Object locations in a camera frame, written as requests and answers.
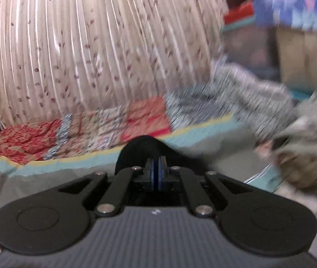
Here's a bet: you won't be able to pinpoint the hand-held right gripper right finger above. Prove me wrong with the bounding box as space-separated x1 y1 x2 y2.
158 156 253 218

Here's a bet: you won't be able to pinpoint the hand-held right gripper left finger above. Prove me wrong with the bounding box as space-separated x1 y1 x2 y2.
59 159 157 218

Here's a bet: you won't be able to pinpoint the black pants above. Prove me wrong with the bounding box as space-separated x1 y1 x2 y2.
114 135 187 177

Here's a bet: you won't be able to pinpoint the patchwork quilt bedspread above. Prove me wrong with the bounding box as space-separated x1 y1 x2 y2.
0 96 287 231

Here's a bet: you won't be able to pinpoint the grey patterned blanket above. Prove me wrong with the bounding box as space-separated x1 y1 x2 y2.
164 60 300 143

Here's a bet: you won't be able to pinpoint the floral beige curtain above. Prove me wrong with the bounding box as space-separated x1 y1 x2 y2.
0 0 229 127

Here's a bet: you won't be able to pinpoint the grey storage bin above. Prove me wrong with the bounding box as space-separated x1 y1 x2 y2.
220 25 277 74

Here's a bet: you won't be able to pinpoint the olive clothes pile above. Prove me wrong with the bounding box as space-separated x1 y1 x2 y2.
271 93 317 197

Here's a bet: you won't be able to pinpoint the beige storage box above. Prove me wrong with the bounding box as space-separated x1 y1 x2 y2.
275 28 317 91

